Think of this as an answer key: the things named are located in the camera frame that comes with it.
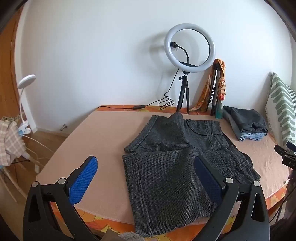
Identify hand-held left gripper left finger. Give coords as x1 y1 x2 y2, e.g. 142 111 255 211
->
22 156 100 241

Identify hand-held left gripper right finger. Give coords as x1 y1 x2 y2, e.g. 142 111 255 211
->
194 156 270 241

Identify grey tweed short pants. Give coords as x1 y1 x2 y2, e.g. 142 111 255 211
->
122 112 261 238

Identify folded blue jeans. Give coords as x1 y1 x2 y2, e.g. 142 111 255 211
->
228 113 269 142

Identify peach blanket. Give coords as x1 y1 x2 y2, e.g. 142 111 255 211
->
36 109 293 224

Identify green striped white pillow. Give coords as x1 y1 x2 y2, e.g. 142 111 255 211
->
265 72 296 149

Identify folded dark grey garment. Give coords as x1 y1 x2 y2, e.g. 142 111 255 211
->
223 105 269 135

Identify beige knit cloth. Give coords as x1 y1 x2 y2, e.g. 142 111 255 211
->
118 232 142 241

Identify beige checkered cloth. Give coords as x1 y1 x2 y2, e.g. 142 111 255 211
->
0 120 26 166

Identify orange patterned scarf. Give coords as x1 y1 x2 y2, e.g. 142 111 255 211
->
190 59 226 112

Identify black tripod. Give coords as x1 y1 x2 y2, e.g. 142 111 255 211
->
176 71 190 115

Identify white clip desk lamp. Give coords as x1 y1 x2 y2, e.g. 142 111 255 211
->
18 74 36 135

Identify wooden door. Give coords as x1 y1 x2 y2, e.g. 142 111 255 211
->
0 14 26 116

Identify white cable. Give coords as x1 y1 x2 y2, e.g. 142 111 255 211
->
22 134 56 163

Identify black folded metal frame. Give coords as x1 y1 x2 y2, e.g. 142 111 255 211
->
210 65 221 116

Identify black ring light cable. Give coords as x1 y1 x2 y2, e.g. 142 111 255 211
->
100 69 180 110

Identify white ring light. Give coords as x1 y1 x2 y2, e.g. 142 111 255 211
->
164 24 217 74

